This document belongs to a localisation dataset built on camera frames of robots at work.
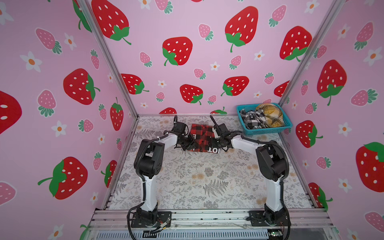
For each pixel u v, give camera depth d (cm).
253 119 105
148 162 55
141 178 55
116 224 73
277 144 56
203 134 104
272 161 54
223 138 77
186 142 89
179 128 84
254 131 103
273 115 107
